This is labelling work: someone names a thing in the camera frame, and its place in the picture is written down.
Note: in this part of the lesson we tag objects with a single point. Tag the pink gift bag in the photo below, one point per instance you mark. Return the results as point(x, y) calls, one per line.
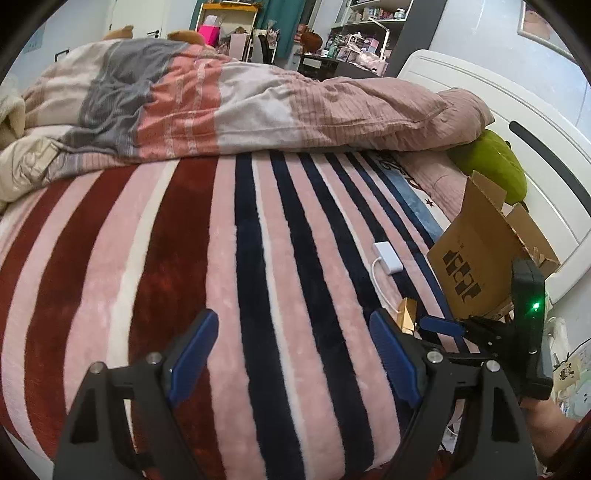
point(210, 34)

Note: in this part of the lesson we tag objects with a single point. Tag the person's right forearm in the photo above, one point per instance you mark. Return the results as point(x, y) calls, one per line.
point(554, 429)

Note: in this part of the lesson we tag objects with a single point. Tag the framed wall picture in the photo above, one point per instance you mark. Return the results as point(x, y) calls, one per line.
point(540, 27)

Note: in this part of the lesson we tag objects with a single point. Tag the striped plush blanket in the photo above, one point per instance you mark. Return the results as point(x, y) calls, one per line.
point(184, 258)

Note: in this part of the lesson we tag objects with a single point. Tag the cream fleece blanket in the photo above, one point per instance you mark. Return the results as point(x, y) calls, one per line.
point(11, 115)

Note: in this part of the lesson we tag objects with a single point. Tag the brown plush toy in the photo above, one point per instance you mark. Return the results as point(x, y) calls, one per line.
point(119, 33)
point(184, 37)

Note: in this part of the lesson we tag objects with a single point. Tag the grey suitcase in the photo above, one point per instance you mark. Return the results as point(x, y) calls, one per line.
point(61, 55)

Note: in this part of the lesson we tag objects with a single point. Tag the yellow shelf rack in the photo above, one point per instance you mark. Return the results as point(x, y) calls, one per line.
point(231, 5)

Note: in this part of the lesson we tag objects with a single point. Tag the pink ribbed pillow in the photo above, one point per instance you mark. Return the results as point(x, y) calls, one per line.
point(438, 184)

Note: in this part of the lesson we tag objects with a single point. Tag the grey chair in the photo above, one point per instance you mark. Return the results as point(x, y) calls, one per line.
point(262, 48)

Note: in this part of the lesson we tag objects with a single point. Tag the brown round ornament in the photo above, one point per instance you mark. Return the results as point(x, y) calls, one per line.
point(310, 40)

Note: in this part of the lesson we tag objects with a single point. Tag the beige padded coat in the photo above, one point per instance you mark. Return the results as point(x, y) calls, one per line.
point(27, 166)

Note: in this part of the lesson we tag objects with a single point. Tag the pink grey patchwork quilt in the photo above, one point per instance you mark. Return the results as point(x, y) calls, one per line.
point(240, 101)

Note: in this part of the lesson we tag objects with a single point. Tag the white door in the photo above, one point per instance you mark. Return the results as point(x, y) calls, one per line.
point(138, 18)

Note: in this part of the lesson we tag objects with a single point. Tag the dark desk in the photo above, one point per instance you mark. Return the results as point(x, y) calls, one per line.
point(318, 62)

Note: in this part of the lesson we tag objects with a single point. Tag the gold rectangular box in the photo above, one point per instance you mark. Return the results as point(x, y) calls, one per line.
point(408, 316)

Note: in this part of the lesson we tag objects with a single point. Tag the brown cardboard box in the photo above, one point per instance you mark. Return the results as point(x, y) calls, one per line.
point(471, 258)

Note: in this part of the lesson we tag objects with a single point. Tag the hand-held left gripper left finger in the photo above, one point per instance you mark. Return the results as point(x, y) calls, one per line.
point(191, 357)

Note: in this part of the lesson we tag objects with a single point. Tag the green plush pillow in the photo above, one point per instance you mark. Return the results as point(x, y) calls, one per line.
point(494, 161)

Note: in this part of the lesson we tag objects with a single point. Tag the teal curtain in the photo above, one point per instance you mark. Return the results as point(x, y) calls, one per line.
point(281, 11)

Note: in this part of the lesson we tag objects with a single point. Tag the blue wall poster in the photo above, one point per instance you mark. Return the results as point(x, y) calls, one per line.
point(34, 39)

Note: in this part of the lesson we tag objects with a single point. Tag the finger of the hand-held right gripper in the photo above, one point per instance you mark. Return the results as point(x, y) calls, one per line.
point(443, 326)

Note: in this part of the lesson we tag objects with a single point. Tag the dark grey bookshelf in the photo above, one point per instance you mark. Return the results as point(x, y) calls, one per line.
point(415, 27)

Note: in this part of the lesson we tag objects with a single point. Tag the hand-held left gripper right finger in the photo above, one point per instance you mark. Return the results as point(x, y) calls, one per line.
point(392, 357)

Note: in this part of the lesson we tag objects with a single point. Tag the white bed headboard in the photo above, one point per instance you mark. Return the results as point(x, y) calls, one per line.
point(531, 138)

